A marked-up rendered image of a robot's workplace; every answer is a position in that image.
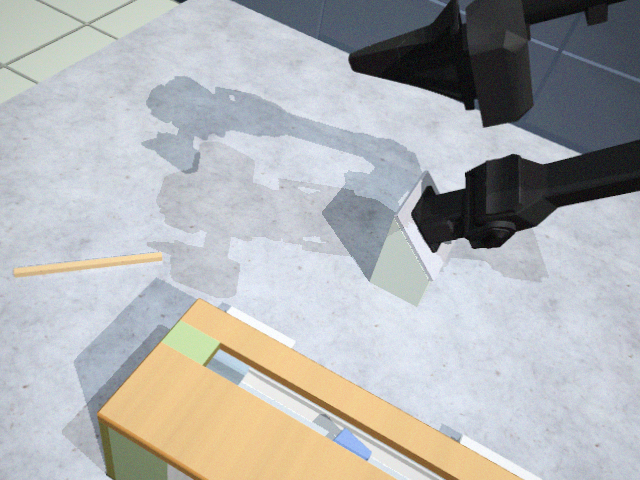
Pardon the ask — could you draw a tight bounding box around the small blue block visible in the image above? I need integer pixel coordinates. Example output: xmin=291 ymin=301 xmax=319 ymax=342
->
xmin=333 ymin=429 xmax=372 ymax=462

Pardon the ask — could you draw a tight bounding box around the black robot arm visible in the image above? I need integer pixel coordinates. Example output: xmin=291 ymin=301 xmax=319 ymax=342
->
xmin=411 ymin=139 xmax=640 ymax=253

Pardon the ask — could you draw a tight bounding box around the tan thin stick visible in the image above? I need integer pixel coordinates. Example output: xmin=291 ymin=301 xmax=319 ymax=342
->
xmin=13 ymin=252 xmax=162 ymax=278

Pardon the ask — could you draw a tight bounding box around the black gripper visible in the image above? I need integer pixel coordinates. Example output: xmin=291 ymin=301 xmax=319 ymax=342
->
xmin=348 ymin=0 xmax=627 ymax=128

